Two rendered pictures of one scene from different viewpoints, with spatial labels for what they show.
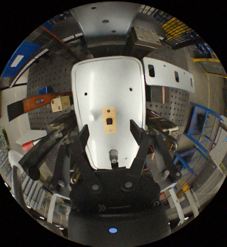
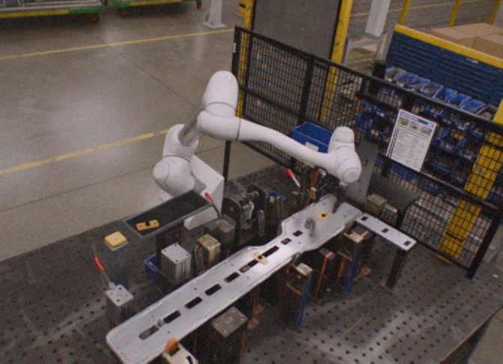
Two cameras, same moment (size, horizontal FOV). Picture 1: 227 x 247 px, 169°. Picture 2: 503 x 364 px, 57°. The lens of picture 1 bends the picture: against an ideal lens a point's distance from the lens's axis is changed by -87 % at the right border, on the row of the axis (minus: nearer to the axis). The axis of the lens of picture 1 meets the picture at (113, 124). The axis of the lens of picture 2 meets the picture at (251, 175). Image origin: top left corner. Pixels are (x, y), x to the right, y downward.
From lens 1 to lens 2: 2.28 m
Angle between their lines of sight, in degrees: 76
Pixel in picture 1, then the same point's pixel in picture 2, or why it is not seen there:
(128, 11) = (367, 177)
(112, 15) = (361, 177)
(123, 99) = (337, 216)
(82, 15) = not seen: hidden behind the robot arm
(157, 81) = (364, 223)
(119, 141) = (317, 225)
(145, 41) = (370, 200)
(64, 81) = not seen: hidden behind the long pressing
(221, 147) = not seen: outside the picture
